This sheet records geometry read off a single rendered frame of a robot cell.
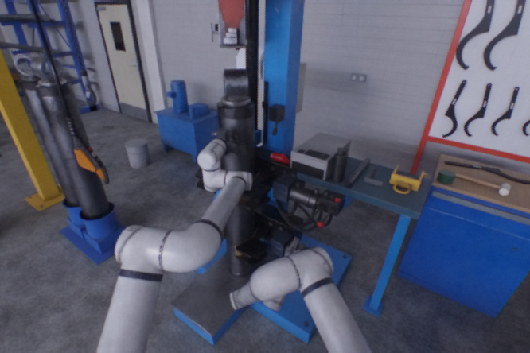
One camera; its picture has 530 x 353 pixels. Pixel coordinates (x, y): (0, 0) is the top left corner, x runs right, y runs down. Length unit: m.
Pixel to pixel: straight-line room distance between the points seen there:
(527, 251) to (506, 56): 1.60
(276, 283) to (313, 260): 0.15
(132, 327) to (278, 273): 0.44
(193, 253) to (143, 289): 0.16
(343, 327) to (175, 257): 0.53
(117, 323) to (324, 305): 0.59
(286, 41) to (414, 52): 1.68
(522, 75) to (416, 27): 0.96
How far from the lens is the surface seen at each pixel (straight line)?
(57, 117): 2.44
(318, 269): 0.99
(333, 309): 0.96
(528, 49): 3.18
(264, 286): 0.97
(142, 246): 0.85
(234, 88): 1.53
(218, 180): 1.31
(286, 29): 1.83
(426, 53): 3.20
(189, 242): 0.81
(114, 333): 0.88
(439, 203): 2.28
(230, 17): 1.32
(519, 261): 2.50
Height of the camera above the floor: 1.90
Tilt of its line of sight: 30 degrees down
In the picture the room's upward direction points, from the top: 1 degrees clockwise
